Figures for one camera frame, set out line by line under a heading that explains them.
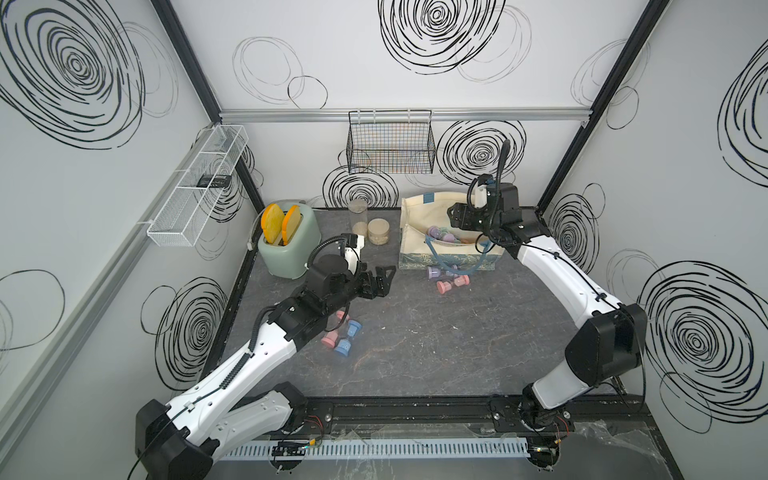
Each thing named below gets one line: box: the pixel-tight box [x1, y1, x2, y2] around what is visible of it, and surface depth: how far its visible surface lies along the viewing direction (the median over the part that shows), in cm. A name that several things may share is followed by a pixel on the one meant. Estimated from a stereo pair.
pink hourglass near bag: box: [436, 275, 470, 294], surface depth 98 cm
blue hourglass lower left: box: [334, 319, 363, 356], surface depth 86 cm
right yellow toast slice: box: [281, 204, 301, 246], surface depth 91 cm
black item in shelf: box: [196, 174, 232, 188], surface depth 80 cm
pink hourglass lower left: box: [321, 310, 350, 349], surface depth 86 cm
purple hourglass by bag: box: [427, 266, 454, 279], surface depth 100 cm
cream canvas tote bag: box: [398, 192, 505, 271], surface depth 98 cm
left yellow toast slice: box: [261, 203, 285, 244], surface depth 91 cm
